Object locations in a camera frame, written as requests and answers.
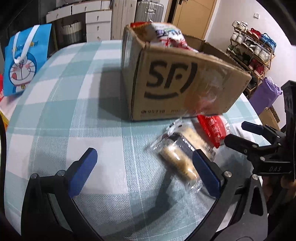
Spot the woven laundry basket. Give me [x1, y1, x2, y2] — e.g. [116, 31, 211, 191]
[62, 21, 83, 45]

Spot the white noodle snack bag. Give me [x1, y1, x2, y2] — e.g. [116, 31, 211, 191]
[130, 22, 199, 53]

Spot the red white snack packet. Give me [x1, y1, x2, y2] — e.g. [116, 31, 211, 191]
[197, 114, 231, 149]

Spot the clear cracker pack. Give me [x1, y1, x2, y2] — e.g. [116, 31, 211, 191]
[148, 118, 216, 193]

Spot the silver hard suitcase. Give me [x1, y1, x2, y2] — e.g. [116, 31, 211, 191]
[134, 1, 164, 22]

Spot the white drawer desk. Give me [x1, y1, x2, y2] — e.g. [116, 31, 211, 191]
[46, 1, 112, 42]

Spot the SF Express cardboard box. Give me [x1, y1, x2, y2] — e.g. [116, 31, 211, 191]
[121, 25, 251, 121]

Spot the wooden door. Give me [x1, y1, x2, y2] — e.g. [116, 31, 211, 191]
[164, 0, 219, 40]

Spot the purple plastic bag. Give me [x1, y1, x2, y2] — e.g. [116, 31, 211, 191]
[249, 77, 282, 115]

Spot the person's right hand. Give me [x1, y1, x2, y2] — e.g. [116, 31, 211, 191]
[262, 176, 295, 202]

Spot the blue Doraemon gift bag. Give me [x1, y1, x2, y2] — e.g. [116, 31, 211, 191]
[3, 24, 52, 96]

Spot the wooden shoe rack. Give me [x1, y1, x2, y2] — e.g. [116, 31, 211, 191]
[226, 21, 276, 98]

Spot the beige hard suitcase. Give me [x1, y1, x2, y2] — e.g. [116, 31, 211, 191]
[111, 0, 137, 40]

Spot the plaid teal tablecloth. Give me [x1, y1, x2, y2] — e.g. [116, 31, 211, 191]
[4, 40, 267, 240]

